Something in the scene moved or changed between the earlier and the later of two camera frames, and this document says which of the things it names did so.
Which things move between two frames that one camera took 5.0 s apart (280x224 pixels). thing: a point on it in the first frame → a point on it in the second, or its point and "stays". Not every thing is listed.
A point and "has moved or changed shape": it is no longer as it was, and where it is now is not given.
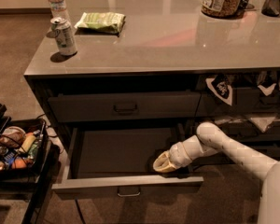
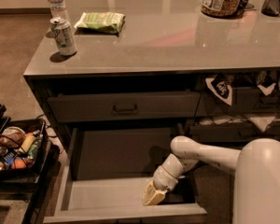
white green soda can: (64, 38) stays
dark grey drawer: (108, 161) has moved or changed shape
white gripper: (179, 157) → (162, 178)
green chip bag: (100, 23) stays
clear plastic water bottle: (57, 4) stays
